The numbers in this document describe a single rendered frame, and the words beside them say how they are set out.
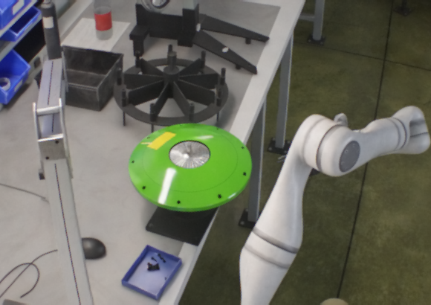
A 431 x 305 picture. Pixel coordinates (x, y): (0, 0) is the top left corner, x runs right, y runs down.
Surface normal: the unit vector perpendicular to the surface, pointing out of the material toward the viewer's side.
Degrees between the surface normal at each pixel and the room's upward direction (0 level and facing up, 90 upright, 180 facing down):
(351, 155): 80
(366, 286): 0
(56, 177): 47
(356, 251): 0
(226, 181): 23
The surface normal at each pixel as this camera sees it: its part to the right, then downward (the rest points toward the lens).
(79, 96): -0.29, 0.68
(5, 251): 0.00, -0.74
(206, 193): 0.14, -0.44
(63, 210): 0.18, -0.02
